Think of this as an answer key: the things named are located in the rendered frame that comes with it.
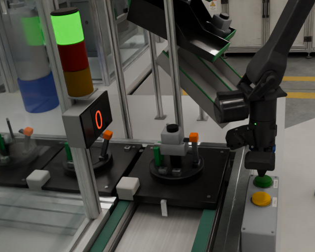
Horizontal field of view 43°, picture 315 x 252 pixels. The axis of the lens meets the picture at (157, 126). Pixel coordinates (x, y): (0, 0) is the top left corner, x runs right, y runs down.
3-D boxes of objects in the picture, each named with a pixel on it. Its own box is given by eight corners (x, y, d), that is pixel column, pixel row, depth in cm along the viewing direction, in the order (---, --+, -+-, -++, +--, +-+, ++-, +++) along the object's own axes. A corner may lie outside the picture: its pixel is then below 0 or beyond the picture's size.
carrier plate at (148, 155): (230, 155, 109) (230, 148, 108) (216, 210, 89) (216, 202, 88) (148, 150, 116) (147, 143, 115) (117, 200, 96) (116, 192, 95)
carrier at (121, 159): (143, 150, 117) (137, 111, 111) (112, 199, 96) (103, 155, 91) (70, 145, 124) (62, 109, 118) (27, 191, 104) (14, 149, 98)
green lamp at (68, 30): (88, 36, 73) (83, 9, 71) (76, 44, 69) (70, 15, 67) (64, 37, 75) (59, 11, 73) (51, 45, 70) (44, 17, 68)
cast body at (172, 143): (189, 147, 100) (187, 122, 97) (185, 156, 96) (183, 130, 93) (157, 145, 103) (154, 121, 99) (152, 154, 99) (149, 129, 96)
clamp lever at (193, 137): (200, 159, 99) (198, 132, 96) (199, 163, 97) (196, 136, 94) (186, 158, 100) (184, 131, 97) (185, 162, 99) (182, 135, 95)
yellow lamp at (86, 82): (98, 87, 78) (93, 63, 75) (86, 97, 73) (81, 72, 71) (75, 87, 79) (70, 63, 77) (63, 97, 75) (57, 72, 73)
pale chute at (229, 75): (240, 92, 138) (249, 84, 135) (228, 107, 128) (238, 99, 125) (183, 35, 138) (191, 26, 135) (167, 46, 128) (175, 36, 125)
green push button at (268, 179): (272, 181, 96) (272, 174, 95) (271, 191, 92) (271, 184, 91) (255, 180, 97) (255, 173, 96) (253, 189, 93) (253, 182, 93)
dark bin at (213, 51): (227, 49, 117) (237, 26, 113) (212, 63, 107) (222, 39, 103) (147, 10, 123) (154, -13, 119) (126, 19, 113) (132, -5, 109)
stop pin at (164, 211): (169, 213, 93) (167, 199, 91) (167, 216, 92) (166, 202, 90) (163, 212, 94) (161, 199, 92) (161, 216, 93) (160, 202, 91)
